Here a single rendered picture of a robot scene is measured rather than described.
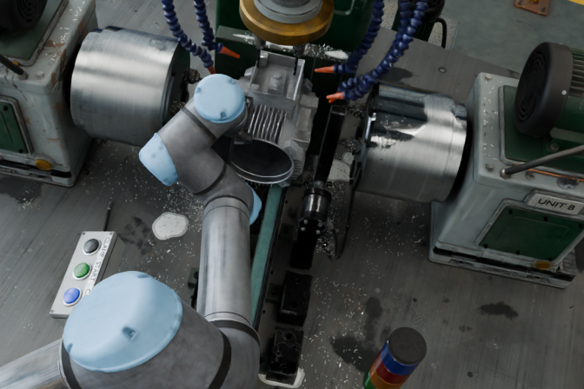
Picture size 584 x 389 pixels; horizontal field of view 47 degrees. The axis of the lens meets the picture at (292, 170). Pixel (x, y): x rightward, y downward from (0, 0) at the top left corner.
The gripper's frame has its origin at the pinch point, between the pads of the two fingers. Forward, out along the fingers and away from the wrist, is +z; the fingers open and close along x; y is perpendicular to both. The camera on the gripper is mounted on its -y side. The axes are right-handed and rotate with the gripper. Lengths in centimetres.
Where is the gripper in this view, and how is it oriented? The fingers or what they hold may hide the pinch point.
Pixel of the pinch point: (231, 141)
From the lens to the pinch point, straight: 137.4
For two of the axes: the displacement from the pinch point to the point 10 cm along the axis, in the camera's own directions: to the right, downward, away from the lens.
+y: 2.0, -9.7, 1.0
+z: -0.2, 1.0, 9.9
